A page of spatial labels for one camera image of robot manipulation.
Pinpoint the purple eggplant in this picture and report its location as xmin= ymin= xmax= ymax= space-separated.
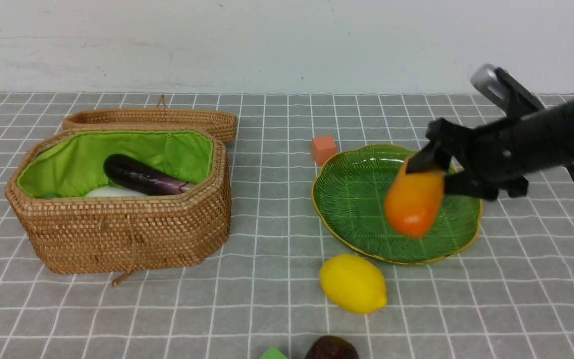
xmin=103 ymin=153 xmax=195 ymax=196

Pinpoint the woven rattan basket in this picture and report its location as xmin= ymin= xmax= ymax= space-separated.
xmin=5 ymin=125 xmax=232 ymax=285

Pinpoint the woven basket lid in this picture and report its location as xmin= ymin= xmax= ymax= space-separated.
xmin=62 ymin=95 xmax=238 ymax=143

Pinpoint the white round vegetable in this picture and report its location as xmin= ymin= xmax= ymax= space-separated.
xmin=85 ymin=186 xmax=146 ymax=197

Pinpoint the dark brown mangosteen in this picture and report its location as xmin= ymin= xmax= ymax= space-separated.
xmin=305 ymin=336 xmax=359 ymax=359

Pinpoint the orange mango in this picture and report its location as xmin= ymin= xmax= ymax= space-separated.
xmin=384 ymin=158 xmax=445 ymax=239

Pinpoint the grey checked tablecloth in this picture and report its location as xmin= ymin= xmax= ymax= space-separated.
xmin=0 ymin=93 xmax=574 ymax=359

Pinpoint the yellow lemon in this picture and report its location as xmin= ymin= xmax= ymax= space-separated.
xmin=319 ymin=254 xmax=388 ymax=315

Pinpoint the green glass plate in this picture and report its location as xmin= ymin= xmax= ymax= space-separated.
xmin=310 ymin=144 xmax=483 ymax=265

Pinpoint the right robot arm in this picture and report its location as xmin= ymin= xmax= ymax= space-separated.
xmin=406 ymin=69 xmax=574 ymax=201

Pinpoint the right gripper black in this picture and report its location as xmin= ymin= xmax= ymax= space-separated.
xmin=406 ymin=112 xmax=567 ymax=201

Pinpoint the green foam block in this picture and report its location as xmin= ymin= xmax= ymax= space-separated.
xmin=259 ymin=346 xmax=287 ymax=359

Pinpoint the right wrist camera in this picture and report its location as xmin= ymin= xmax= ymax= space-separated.
xmin=470 ymin=63 xmax=545 ymax=118

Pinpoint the orange foam cube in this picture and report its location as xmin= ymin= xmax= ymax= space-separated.
xmin=310 ymin=136 xmax=338 ymax=166

